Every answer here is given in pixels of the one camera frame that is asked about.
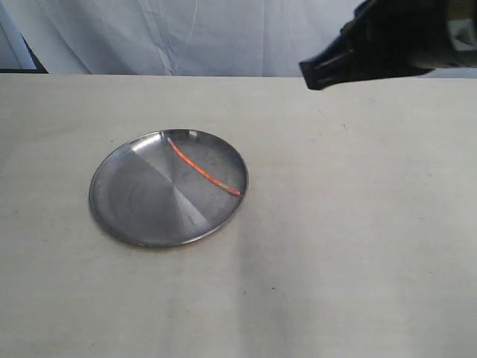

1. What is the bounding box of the round stainless steel plate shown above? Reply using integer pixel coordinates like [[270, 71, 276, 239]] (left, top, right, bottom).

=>
[[89, 129, 249, 248]]

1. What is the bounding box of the white backdrop cloth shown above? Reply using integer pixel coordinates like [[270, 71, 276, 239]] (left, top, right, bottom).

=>
[[1, 1, 363, 77]]

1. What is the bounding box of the dark frame at backdrop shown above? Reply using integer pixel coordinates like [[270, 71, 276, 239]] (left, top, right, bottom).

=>
[[1, 33, 48, 74]]

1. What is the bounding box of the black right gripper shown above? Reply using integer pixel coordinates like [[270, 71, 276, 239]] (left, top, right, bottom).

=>
[[300, 1, 451, 90]]

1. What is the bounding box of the thin orange straw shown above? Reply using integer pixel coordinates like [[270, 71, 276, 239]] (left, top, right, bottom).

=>
[[167, 138, 241, 197]]

